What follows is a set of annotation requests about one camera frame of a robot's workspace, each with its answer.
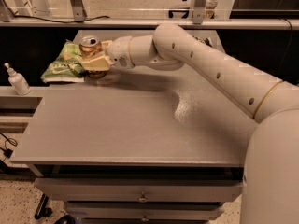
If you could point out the metal upright bracket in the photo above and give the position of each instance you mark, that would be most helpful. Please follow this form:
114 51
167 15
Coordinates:
79 12
198 11

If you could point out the metal upright right bracket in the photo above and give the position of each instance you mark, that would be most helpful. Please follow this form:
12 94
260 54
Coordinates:
198 11

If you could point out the orange soda can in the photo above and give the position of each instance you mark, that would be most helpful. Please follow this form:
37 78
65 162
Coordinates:
89 46

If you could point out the round drawer knob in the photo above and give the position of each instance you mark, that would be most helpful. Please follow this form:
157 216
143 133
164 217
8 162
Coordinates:
142 198
144 219

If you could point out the grey upper drawer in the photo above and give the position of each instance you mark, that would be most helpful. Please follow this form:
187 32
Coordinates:
129 190

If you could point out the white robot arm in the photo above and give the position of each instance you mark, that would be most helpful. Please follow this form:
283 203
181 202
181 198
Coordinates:
270 193

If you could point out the green jalapeno chip bag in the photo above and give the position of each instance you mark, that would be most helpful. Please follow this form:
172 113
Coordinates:
67 66

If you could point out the grey drawer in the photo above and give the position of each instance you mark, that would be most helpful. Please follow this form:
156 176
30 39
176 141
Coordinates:
154 211
129 190

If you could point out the round lower drawer knob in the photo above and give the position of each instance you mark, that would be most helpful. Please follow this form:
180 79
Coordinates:
144 219

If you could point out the metal upright left bracket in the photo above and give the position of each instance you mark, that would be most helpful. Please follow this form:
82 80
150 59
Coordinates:
79 12

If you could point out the black caster wheel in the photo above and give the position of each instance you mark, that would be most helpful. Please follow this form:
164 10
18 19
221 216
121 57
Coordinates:
42 210

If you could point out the blue chip bag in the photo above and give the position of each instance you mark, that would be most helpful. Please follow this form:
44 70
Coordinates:
206 41

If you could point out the grey lower drawer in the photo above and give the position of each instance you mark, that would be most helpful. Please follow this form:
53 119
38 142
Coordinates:
154 211

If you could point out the white pump bottle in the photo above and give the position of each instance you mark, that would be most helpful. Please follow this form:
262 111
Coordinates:
17 81

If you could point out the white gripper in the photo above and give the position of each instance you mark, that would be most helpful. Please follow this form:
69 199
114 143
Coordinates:
119 52

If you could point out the round upper drawer knob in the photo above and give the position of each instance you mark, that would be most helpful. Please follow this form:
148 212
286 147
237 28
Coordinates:
142 198

